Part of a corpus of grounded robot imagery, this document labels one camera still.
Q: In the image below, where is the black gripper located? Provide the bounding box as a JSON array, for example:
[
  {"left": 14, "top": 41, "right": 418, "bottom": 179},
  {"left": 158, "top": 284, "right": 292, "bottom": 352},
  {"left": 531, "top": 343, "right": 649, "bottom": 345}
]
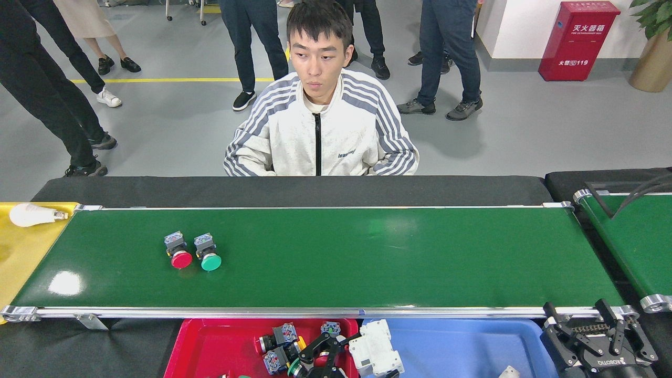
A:
[{"left": 541, "top": 298, "right": 659, "bottom": 378}]

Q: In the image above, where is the red push button switch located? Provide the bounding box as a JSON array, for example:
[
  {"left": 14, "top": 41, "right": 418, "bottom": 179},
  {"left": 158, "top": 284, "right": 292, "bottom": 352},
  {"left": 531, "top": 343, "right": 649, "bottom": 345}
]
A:
[{"left": 255, "top": 323, "right": 300, "bottom": 353}]

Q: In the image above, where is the yellow push button switch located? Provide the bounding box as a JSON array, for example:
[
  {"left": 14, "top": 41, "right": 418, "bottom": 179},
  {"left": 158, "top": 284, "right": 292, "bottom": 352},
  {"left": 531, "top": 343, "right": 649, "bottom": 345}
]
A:
[{"left": 262, "top": 339, "right": 307, "bottom": 375}]

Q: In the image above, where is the blue plastic tray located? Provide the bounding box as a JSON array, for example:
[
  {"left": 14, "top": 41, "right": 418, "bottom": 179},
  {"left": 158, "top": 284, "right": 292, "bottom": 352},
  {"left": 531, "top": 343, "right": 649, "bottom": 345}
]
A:
[{"left": 360, "top": 318, "right": 560, "bottom": 378}]

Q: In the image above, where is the wide green conveyor belt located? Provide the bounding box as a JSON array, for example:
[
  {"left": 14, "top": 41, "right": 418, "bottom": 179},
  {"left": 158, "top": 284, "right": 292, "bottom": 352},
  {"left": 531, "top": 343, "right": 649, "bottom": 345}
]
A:
[{"left": 0, "top": 201, "right": 640, "bottom": 323}]

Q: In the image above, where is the narrow green conveyor belt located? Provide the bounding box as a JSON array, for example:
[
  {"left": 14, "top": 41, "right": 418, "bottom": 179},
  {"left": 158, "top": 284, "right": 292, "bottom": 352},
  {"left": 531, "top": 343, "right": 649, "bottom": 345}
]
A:
[{"left": 572, "top": 189, "right": 672, "bottom": 314}]

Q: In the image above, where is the red plastic tray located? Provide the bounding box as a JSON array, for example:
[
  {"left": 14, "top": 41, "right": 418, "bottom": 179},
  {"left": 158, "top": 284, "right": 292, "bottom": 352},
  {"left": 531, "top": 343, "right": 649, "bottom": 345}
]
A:
[{"left": 164, "top": 318, "right": 363, "bottom": 378}]

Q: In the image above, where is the yellow plastic tray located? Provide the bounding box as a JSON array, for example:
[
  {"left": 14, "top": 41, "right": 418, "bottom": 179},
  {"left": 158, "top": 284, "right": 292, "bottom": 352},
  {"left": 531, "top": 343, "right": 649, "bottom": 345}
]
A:
[{"left": 0, "top": 202, "right": 80, "bottom": 325}]

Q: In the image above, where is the green mushroom push button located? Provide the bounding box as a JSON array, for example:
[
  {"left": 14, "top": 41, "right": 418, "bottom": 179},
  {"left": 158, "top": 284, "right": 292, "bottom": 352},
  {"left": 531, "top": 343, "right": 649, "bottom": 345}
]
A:
[{"left": 194, "top": 233, "right": 222, "bottom": 272}]

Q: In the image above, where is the seated person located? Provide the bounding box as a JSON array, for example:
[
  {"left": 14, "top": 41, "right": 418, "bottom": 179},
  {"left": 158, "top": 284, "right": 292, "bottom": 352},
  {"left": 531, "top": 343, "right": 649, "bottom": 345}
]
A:
[{"left": 223, "top": 0, "right": 419, "bottom": 176}]

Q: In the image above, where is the standing person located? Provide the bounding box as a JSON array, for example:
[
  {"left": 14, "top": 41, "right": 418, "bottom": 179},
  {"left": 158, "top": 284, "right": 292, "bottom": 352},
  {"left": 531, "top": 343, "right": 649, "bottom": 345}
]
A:
[
  {"left": 18, "top": 0, "right": 123, "bottom": 109},
  {"left": 396, "top": 0, "right": 484, "bottom": 122},
  {"left": 52, "top": 0, "right": 142, "bottom": 76},
  {"left": 336, "top": 0, "right": 391, "bottom": 81},
  {"left": 218, "top": 0, "right": 290, "bottom": 112},
  {"left": 408, "top": 50, "right": 453, "bottom": 75},
  {"left": 0, "top": 0, "right": 118, "bottom": 178}
]

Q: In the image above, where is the red fire extinguisher cabinet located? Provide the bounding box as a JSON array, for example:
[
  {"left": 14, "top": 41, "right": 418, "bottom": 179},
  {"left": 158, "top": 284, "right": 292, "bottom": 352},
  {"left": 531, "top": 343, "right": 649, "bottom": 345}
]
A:
[{"left": 538, "top": 1, "right": 621, "bottom": 82}]

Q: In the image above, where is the white light bulb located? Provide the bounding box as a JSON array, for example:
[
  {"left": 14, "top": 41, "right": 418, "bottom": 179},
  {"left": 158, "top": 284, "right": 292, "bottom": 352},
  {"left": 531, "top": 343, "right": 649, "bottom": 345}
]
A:
[{"left": 9, "top": 203, "right": 69, "bottom": 227}]

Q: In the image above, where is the green potted plant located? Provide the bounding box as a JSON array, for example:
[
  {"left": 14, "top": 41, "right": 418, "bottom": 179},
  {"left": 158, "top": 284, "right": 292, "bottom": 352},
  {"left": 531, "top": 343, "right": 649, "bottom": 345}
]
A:
[{"left": 629, "top": 0, "right": 672, "bottom": 41}]

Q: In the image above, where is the white wheeled stand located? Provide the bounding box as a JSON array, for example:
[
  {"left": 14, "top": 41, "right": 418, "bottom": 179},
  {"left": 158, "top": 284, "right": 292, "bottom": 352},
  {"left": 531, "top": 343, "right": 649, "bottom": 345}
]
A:
[{"left": 165, "top": 0, "right": 208, "bottom": 26}]

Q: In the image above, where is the black drive chain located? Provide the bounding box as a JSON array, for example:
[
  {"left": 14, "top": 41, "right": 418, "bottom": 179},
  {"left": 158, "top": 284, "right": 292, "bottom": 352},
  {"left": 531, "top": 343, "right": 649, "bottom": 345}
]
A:
[{"left": 570, "top": 321, "right": 604, "bottom": 337}]

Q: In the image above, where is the black cable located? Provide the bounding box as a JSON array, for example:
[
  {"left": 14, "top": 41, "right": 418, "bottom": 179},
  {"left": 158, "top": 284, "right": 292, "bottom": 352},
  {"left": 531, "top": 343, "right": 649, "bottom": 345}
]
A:
[{"left": 612, "top": 172, "right": 672, "bottom": 217}]

